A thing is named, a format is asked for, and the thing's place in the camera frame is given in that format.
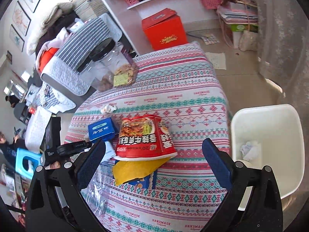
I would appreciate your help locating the striped grey cushion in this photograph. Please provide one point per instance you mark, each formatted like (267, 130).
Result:
(79, 45)

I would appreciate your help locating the grey sofa with quilt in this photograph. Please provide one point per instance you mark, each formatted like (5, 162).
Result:
(64, 88)

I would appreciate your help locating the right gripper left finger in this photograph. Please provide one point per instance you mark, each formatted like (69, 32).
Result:
(54, 199)

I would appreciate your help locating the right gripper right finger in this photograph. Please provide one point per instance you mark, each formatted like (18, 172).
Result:
(252, 201)

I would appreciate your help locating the red instant noodle cup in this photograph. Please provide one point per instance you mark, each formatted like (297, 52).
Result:
(144, 138)

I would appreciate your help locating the light blue plastic stool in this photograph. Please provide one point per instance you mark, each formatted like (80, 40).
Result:
(26, 162)

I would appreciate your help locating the white lace curtain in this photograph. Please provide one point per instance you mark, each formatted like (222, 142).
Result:
(283, 49)

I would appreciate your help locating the stack of papers and books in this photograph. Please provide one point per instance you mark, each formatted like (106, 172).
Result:
(238, 20)

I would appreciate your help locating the plastic jar with yellow label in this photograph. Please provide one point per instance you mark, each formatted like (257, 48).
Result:
(112, 52)

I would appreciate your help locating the dark blue cardboard box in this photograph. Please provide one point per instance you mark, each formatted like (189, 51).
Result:
(105, 129)

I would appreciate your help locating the white trash bin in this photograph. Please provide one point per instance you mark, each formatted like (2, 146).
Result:
(278, 130)

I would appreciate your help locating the patterned striped tablecloth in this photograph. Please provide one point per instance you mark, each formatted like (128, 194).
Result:
(179, 85)

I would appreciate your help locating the light blue carton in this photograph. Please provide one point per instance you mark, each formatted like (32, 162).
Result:
(105, 151)

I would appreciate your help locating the red cardboard box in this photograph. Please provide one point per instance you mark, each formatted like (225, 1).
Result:
(164, 29)

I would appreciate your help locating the yellow snack bag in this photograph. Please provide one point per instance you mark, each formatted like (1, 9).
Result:
(125, 171)

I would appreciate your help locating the white tissue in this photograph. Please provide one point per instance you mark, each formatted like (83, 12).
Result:
(108, 109)

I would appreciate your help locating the plastic jar with dark snacks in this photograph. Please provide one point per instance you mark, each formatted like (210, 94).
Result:
(97, 73)

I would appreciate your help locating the paper sheet on floor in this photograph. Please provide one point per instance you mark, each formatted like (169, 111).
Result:
(218, 60)

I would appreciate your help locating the pink plastic basket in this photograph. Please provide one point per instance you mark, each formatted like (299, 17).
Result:
(211, 4)

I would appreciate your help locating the clear plastic bottle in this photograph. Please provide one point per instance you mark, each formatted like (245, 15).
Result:
(97, 192)

